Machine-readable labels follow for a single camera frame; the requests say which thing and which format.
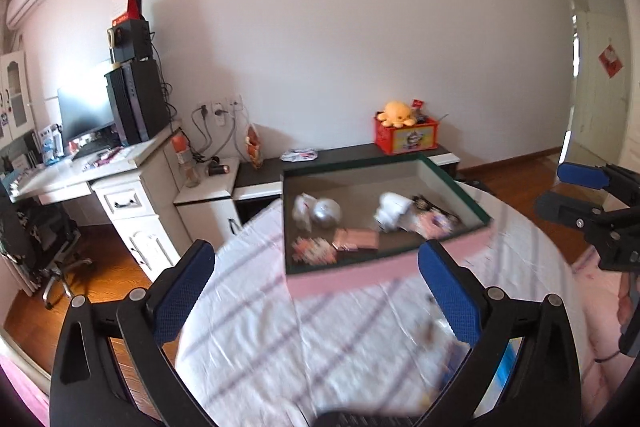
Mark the black cylinder device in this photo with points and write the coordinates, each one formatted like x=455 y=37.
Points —
x=219 y=168

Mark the orange snack bag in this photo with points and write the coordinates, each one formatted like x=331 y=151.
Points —
x=254 y=149

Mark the white round ball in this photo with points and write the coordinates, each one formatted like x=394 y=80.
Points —
x=327 y=212

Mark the white desk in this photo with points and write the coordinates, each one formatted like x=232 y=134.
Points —
x=65 y=174

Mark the pink white block toy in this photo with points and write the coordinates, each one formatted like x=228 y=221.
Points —
x=440 y=224
x=312 y=251

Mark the colourful flat packet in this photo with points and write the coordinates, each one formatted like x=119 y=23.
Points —
x=299 y=155

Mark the black keyboard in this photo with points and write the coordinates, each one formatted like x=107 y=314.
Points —
x=92 y=149

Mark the white nightstand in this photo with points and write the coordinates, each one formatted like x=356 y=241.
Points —
x=205 y=202

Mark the white wall outlet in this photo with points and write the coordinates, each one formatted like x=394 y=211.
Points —
x=222 y=107

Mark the black speaker box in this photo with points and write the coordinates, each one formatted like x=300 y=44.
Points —
x=131 y=39

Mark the red door decoration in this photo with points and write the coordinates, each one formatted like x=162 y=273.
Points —
x=611 y=63

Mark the dark low cabinet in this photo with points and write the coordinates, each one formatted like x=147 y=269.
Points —
x=350 y=153

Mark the orange-capped bottle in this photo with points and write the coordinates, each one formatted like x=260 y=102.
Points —
x=187 y=167

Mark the blue flat pack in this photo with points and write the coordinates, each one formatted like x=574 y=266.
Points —
x=506 y=367

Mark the person's right hand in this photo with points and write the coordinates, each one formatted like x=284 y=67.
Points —
x=627 y=304

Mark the black computer monitor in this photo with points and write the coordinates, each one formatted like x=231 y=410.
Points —
x=82 y=112

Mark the black hair clip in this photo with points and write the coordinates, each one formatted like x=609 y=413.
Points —
x=427 y=203

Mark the white glass-door cabinet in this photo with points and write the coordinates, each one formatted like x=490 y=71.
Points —
x=15 y=97

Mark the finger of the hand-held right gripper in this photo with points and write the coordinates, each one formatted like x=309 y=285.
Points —
x=580 y=174
x=557 y=207

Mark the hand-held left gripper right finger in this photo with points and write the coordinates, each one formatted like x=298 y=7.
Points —
x=450 y=293

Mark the white figurine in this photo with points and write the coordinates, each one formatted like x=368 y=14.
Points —
x=302 y=209

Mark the black computer tower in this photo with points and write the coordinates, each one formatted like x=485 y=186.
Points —
x=140 y=102

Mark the white travel adapter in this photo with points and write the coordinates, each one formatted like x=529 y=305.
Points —
x=392 y=209

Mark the red gift box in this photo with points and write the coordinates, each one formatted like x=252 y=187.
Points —
x=127 y=9

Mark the black office chair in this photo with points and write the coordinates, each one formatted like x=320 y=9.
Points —
x=35 y=237

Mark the yellow octopus plush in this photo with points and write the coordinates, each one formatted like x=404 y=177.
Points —
x=396 y=113

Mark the blue white carton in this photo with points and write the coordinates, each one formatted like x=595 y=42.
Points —
x=50 y=144

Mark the red storage crate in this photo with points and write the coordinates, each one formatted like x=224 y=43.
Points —
x=410 y=139

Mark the pink cardboard box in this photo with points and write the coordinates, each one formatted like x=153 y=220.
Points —
x=350 y=279

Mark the pink package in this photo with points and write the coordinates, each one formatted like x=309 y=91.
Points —
x=105 y=157

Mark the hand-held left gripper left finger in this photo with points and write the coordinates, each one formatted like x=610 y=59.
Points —
x=185 y=288

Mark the pink bed sheet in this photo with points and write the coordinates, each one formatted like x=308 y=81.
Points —
x=595 y=307

